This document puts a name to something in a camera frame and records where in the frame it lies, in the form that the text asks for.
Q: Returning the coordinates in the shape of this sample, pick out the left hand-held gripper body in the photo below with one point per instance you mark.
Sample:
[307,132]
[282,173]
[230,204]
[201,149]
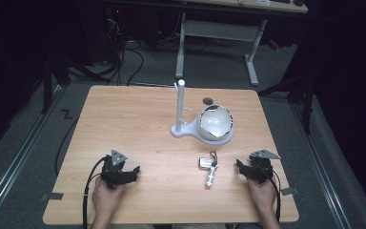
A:
[112,173]

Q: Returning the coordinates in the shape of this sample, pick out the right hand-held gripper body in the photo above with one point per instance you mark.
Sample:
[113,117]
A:
[261,170]

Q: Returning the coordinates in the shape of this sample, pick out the person's right hand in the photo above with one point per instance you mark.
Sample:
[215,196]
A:
[263,195]

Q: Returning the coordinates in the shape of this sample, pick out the person's left hand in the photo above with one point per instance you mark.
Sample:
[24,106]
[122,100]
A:
[105,200]

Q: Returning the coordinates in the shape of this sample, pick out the grey tape piece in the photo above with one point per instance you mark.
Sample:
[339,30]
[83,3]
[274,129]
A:
[289,191]
[53,196]

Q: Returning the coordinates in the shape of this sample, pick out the white bowl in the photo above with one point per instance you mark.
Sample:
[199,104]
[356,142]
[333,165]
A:
[214,123]

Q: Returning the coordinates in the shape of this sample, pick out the white stand with pole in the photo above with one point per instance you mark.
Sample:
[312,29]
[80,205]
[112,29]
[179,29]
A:
[180,108]

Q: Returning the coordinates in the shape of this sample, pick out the black stand leg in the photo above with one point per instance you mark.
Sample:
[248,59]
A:
[47,86]
[306,101]

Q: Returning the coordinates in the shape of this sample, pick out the light desk with grey legs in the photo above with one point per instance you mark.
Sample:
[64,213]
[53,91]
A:
[217,31]

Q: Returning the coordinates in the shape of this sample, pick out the dark computer tower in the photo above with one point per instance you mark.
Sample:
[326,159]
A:
[114,31]

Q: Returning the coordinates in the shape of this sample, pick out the metal floor rail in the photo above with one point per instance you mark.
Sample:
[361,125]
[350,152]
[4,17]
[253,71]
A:
[322,165]
[12,168]

